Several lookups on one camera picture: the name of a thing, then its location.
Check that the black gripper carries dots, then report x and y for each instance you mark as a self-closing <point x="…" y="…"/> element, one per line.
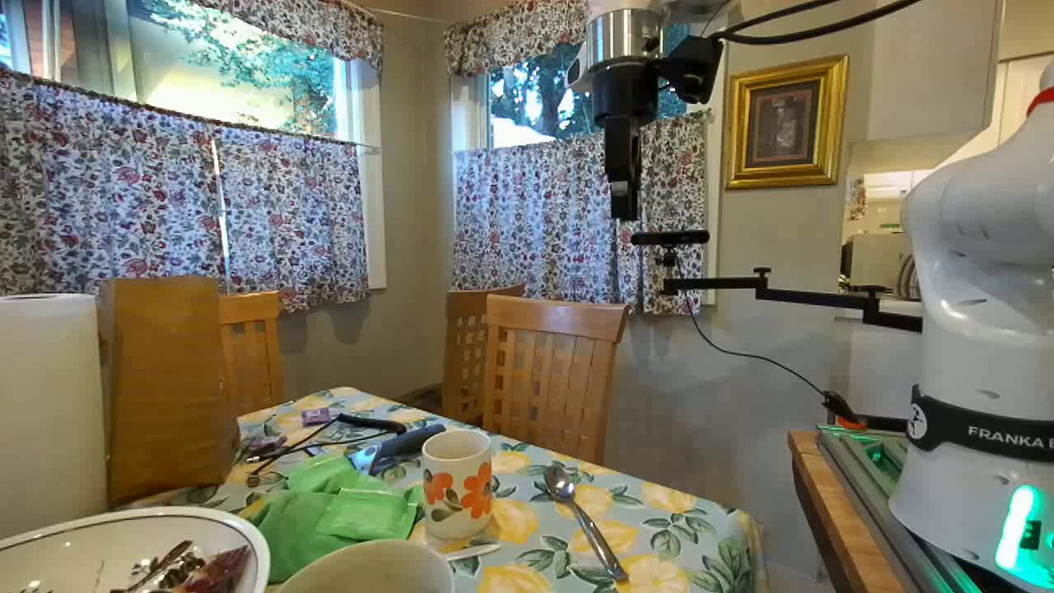
<point x="623" y="98"/>

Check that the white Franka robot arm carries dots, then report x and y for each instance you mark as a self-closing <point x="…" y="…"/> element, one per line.
<point x="977" y="273"/>

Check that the floral cafe curtain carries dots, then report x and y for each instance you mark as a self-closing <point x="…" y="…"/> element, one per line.
<point x="109" y="185"/>
<point x="527" y="217"/>

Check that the gold framed picture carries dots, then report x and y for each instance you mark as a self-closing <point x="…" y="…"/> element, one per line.
<point x="784" y="118"/>

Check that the floral curtain valance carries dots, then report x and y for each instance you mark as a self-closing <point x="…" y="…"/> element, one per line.
<point x="515" y="33"/>
<point x="316" y="23"/>

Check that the wooden slat chair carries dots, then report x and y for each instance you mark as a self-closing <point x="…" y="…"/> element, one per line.
<point x="250" y="349"/>
<point x="546" y="373"/>

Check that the wooden lattice chair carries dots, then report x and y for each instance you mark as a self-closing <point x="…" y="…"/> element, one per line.
<point x="463" y="362"/>

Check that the white kitchen appliance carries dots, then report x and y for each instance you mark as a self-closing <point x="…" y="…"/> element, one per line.
<point x="874" y="262"/>

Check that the silver metal spoon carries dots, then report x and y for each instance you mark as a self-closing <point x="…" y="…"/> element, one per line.
<point x="562" y="481"/>

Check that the blue metal hole punch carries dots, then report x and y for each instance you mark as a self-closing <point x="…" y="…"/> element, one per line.
<point x="406" y="443"/>

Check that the white mug with orange flowers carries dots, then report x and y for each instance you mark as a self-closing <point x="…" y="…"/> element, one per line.
<point x="456" y="481"/>

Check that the lemon print tablecloth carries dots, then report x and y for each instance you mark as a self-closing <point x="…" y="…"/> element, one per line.
<point x="660" y="527"/>

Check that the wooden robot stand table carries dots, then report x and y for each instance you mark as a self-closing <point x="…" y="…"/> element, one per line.
<point x="834" y="513"/>

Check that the white curtain wand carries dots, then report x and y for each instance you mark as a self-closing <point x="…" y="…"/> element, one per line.
<point x="220" y="217"/>

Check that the green plastic object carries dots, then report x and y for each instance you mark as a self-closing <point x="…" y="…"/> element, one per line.
<point x="331" y="511"/>

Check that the plain white cup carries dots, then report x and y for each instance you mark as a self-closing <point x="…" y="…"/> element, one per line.
<point x="367" y="570"/>

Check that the white plate with leaf print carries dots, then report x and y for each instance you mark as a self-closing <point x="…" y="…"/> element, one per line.
<point x="66" y="549"/>

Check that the black bar camera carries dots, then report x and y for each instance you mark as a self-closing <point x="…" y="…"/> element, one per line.
<point x="671" y="238"/>

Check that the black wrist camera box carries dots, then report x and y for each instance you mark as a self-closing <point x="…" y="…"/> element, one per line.
<point x="688" y="67"/>

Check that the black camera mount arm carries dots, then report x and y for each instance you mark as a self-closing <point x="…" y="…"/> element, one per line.
<point x="810" y="298"/>

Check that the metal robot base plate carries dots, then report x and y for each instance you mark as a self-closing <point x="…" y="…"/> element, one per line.
<point x="877" y="472"/>

